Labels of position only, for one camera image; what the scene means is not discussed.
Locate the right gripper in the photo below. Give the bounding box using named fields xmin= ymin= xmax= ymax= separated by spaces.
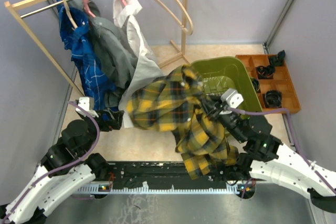
xmin=196 ymin=90 xmax=247 ymax=143

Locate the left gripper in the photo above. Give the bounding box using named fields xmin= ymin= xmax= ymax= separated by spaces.
xmin=80 ymin=107 xmax=124 ymax=155

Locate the yellow plaid shirt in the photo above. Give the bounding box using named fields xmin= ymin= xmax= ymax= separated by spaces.
xmin=127 ymin=65 xmax=238 ymax=179

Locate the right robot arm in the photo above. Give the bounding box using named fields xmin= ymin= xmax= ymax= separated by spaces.
xmin=201 ymin=99 xmax=335 ymax=214

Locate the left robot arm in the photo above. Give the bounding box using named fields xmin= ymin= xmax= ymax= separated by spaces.
xmin=1 ymin=109 xmax=124 ymax=223

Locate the blue plaid shirt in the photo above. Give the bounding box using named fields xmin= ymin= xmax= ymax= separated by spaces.
xmin=57 ymin=4 xmax=118 ymax=111

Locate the grey shirt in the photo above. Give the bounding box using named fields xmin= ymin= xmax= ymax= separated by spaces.
xmin=69 ymin=0 xmax=136 ymax=107

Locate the white shirt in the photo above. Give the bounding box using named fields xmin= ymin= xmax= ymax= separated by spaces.
xmin=113 ymin=0 xmax=164 ymax=129

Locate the beige hanger with blue shirt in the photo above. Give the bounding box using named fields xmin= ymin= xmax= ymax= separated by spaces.
xmin=62 ymin=0 xmax=78 ymax=30

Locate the black part beside basket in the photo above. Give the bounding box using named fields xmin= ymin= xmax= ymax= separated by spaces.
xmin=250 ymin=78 xmax=260 ymax=93

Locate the black round part in tray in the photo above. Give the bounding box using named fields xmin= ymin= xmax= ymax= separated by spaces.
xmin=264 ymin=90 xmax=282 ymax=108

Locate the green plastic basket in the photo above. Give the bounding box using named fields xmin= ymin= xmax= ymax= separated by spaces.
xmin=191 ymin=57 xmax=262 ymax=112

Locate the orange compartment tray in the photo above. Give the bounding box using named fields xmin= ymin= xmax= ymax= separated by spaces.
xmin=236 ymin=55 xmax=301 ymax=114

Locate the black part in tray corner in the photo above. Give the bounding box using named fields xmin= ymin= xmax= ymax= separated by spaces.
xmin=269 ymin=50 xmax=286 ymax=67

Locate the wooden clothes rack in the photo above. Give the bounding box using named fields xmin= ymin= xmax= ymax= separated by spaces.
xmin=4 ymin=0 xmax=194 ymax=96

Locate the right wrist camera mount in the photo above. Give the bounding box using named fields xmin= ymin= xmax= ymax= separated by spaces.
xmin=220 ymin=88 xmax=244 ymax=109

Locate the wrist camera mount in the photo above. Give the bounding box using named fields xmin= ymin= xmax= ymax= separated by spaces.
xmin=220 ymin=88 xmax=244 ymax=109
xmin=76 ymin=97 xmax=99 ymax=118

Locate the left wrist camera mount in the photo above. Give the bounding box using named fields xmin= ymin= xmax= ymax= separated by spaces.
xmin=76 ymin=97 xmax=99 ymax=118

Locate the black cable bundle in tray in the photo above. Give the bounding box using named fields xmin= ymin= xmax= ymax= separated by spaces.
xmin=256 ymin=64 xmax=276 ymax=80

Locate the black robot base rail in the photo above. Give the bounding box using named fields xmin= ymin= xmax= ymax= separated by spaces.
xmin=76 ymin=162 xmax=256 ymax=199

